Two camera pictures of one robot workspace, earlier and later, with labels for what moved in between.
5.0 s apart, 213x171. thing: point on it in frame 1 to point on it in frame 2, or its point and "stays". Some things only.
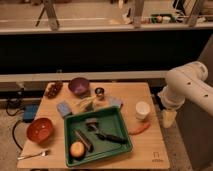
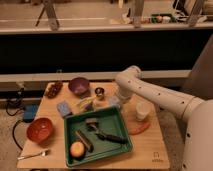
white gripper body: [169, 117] to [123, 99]
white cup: [142, 110] stays
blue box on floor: [29, 112] stays
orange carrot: [139, 130] stays
